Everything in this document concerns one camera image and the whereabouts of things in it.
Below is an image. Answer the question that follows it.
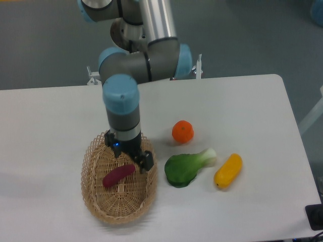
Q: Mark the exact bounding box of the blue object top right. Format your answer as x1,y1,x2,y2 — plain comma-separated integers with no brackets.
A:
310,0,323,27

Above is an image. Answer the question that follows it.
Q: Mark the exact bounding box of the white table leg frame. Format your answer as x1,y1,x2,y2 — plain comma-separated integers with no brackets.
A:
298,87,322,136

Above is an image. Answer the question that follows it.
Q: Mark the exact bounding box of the purple sweet potato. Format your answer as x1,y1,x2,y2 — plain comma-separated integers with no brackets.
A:
102,164,136,188

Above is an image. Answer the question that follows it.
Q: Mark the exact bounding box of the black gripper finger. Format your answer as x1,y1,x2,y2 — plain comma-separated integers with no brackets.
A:
104,131,121,158
136,150,154,173

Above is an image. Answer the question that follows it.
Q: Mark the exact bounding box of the black device at table edge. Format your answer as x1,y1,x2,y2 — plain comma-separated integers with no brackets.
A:
305,204,322,231

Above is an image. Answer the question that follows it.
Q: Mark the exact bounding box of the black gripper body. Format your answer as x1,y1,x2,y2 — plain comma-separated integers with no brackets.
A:
114,132,145,163

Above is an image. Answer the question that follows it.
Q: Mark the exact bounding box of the green bok choy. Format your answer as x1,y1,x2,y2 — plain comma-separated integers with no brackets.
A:
164,148,217,188

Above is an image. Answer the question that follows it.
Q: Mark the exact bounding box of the yellow mango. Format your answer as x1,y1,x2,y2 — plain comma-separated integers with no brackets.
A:
213,153,243,189

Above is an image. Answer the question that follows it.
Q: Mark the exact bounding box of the woven wicker basket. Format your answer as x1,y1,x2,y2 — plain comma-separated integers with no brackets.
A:
81,133,157,224

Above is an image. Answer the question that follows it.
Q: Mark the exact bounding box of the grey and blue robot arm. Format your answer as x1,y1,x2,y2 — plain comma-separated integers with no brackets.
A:
78,1,192,171

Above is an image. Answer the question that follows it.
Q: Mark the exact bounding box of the orange tangerine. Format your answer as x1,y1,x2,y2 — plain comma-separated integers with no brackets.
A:
172,120,194,144

